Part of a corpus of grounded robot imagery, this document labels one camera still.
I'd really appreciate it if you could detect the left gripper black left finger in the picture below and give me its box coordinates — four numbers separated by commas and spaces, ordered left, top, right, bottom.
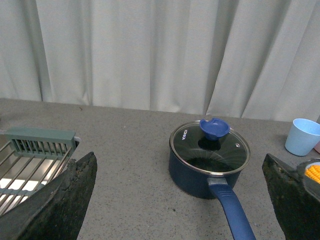
0, 152, 98, 240

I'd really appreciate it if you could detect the metal dish rack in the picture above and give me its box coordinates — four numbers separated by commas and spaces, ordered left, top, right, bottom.
0, 127, 81, 215

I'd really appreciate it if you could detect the light blue plate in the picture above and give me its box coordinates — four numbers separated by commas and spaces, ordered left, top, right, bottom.
297, 158, 320, 201

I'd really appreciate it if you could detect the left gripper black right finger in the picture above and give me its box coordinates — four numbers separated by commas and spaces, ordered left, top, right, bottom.
262, 153, 320, 240

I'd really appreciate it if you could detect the yellow corn cob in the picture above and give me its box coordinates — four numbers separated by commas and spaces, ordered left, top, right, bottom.
304, 164, 320, 184

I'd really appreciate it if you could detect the dark blue saucepan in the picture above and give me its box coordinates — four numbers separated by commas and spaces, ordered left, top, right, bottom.
168, 120, 257, 240

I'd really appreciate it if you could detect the glass lid blue knob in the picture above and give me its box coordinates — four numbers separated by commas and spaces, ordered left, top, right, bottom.
169, 118, 251, 175

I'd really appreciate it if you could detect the white curtain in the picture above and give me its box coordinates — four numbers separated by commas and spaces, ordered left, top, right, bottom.
0, 0, 320, 121

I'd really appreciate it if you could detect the light blue cup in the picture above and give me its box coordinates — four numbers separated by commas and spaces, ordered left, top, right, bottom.
284, 118, 320, 157

